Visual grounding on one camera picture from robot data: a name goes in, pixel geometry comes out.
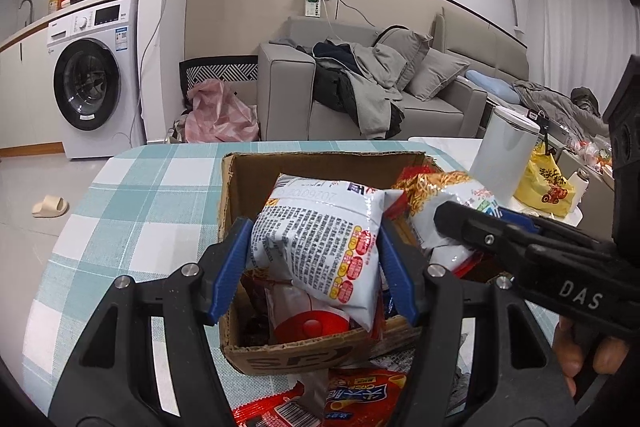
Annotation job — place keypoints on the yellow soap bottle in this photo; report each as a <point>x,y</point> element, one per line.
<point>54,2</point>

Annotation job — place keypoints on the white lidded bin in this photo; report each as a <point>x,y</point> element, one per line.
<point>500,152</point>

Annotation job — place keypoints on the black jacket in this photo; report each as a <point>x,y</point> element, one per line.
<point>332,87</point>

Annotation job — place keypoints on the white and red snack packet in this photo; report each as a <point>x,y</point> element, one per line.
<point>310,327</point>

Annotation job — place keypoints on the kitchen faucet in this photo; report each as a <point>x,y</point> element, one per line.
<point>30,7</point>

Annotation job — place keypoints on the brown cardboard box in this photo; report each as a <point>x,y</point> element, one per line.
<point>290,359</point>

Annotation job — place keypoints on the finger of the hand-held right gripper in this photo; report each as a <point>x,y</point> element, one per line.
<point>470,227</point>
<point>520,219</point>

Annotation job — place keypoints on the white orange noodle snack packet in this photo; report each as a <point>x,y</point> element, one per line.
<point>440,189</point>

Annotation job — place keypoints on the white curtain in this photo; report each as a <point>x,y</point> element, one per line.
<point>575,32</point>

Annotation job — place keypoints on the yellow plastic bag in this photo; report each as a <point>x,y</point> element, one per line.
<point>545,187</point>

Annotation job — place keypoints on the red snack packet blue print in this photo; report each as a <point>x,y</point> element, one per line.
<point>360,397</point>

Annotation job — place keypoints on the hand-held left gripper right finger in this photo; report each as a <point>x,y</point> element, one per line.
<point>400,277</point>

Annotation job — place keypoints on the white snack packet red print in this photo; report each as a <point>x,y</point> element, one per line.
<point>320,237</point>

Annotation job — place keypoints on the grey snack packet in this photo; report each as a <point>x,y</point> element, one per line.
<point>312,392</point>

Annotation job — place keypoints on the beige slipper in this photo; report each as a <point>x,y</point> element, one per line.
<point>50,206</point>

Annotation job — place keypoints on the green and white wall device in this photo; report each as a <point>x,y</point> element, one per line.
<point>312,4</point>

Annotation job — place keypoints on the pink plastic bag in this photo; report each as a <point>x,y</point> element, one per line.
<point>220,117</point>

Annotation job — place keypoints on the large grey cushion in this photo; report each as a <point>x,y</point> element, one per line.
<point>410,52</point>

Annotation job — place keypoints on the person's right hand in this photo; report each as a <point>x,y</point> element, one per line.
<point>565,352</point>

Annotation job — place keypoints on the white paper roll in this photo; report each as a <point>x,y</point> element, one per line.
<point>582,187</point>

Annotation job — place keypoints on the black and white patterned chair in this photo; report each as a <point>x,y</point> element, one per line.
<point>220,69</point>

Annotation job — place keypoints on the white kitchen counter cabinet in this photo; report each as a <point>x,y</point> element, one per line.
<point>25,82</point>

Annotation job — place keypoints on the small grey cushion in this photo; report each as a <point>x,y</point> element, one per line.
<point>437,74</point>

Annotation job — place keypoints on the grey sofa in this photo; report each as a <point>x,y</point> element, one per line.
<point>285,97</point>

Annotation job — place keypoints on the grey jacket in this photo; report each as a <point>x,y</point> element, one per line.
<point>372,97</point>

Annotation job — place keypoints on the light blue pillow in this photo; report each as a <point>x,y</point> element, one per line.
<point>492,84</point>

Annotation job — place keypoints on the red and black noodle packet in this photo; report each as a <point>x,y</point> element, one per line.
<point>270,414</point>

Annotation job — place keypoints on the white washing machine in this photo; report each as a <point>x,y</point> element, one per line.
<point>125,117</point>

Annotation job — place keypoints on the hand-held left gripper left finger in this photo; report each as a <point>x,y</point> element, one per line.
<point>230,267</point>

